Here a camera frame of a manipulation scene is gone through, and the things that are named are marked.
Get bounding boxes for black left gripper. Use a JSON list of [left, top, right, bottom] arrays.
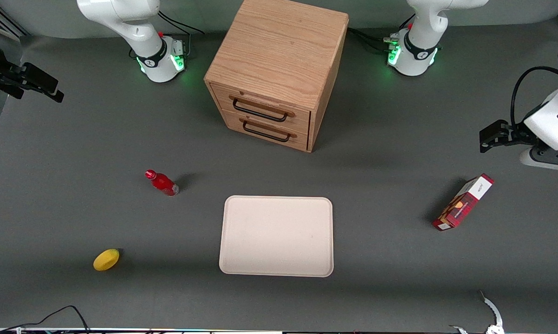
[[480, 119, 537, 154]]

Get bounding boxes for red coke bottle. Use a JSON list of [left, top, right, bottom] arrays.
[[144, 169, 180, 197]]

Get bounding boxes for beige plastic tray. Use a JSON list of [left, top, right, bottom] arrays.
[[219, 195, 334, 278]]

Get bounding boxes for red and white snack box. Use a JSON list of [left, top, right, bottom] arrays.
[[432, 173, 495, 232]]

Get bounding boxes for white curved plastic clamp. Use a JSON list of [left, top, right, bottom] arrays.
[[448, 290, 505, 334]]

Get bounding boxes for yellow lemon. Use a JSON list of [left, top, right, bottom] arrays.
[[93, 249, 121, 272]]

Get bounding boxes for wooden drawer cabinet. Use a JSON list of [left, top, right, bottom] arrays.
[[204, 0, 350, 153]]

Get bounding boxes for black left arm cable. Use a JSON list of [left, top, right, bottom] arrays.
[[510, 66, 558, 127]]

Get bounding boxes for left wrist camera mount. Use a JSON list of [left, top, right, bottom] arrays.
[[519, 145, 558, 173]]

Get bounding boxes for metal frame rack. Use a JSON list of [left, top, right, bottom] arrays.
[[0, 0, 30, 43]]

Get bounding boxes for black right arm base cables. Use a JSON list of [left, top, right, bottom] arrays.
[[157, 10, 205, 58]]

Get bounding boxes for black arm base cables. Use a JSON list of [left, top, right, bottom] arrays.
[[348, 14, 416, 54], [157, 10, 205, 58]]

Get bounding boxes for black left arm base cables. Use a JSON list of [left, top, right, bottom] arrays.
[[348, 14, 416, 54]]

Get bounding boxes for wooden drawer short black handle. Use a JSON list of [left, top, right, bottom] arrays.
[[222, 110, 310, 152]]

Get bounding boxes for wooden drawer long black handle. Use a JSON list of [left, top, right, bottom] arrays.
[[211, 83, 311, 135]]

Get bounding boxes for thin black table edge cable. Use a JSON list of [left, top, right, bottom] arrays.
[[0, 305, 91, 334]]

